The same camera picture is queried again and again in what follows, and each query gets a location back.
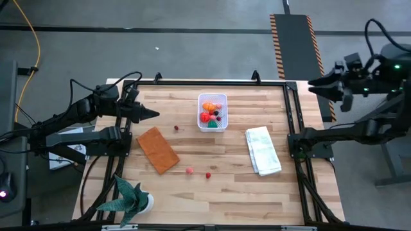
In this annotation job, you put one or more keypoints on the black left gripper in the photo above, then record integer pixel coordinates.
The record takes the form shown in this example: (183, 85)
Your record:
(131, 110)

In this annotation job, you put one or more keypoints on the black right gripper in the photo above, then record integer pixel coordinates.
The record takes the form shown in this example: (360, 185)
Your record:
(354, 80)

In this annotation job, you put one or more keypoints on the red toy tomato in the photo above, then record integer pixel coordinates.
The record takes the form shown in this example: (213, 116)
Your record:
(205, 117)

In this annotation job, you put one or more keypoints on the orange toy fruit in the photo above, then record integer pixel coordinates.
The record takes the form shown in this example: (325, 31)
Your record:
(208, 106)

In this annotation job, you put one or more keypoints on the green toy vegetable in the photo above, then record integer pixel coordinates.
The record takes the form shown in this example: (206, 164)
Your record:
(212, 124)

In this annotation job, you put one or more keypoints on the black toy cherry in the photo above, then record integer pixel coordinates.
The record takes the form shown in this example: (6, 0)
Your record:
(216, 113)

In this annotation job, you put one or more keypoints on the red toy raspberry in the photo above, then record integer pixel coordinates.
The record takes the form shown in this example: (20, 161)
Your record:
(208, 175)

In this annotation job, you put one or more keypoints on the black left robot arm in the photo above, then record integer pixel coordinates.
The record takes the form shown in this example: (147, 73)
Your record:
(74, 112)

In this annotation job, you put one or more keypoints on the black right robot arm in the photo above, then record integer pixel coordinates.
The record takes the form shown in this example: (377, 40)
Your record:
(340, 133)

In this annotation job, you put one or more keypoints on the dark red toy cherry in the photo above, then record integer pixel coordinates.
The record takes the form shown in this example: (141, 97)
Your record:
(176, 127)

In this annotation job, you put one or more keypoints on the orange folded cloth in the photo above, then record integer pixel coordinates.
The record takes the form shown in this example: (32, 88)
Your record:
(157, 150)

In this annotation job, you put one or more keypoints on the black striped-edge floor mat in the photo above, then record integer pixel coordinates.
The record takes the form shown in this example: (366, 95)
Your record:
(295, 45)

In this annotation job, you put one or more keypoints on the white perforated plastic basket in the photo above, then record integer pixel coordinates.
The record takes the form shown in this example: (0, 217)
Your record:
(202, 128)

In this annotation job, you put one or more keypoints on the black diagonal stand bar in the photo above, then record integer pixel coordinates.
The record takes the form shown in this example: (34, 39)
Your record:
(75, 158)

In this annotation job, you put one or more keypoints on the green plant in white pot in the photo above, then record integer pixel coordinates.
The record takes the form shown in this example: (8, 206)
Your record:
(131, 200)

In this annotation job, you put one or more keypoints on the white folded towel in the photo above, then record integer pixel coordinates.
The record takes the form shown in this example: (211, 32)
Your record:
(263, 150)

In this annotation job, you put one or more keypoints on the black side table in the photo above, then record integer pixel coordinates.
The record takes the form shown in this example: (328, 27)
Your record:
(390, 160)

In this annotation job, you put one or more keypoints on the white printed booklet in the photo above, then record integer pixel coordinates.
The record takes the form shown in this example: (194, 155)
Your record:
(61, 160)

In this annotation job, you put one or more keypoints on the grey monitor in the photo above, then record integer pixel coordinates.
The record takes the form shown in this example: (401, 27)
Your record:
(8, 96)

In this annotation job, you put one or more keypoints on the grey side desk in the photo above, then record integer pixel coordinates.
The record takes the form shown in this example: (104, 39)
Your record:
(13, 167)

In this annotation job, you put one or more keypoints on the black computer mouse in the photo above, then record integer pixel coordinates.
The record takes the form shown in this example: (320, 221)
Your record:
(8, 184)

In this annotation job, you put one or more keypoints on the black frame clamp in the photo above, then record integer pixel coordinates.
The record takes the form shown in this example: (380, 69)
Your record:
(256, 76)
(157, 77)

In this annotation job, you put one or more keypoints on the black aluminium extrusion frame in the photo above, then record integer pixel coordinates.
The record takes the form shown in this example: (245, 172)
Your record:
(192, 83)

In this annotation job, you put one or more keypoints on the silver metal bracket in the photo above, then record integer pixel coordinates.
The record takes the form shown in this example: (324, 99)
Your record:
(298, 228)
(118, 227)

